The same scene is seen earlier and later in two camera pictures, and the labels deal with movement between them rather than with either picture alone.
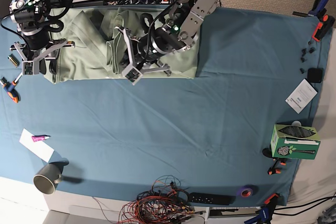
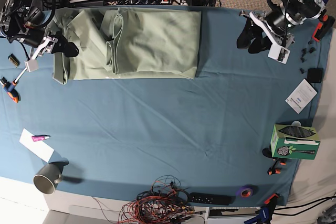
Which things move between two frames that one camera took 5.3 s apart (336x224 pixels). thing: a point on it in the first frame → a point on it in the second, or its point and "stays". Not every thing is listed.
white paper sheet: (38, 147) stays
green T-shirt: (111, 42) stays
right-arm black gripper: (52, 66) → (62, 44)
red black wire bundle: (167, 203) stays
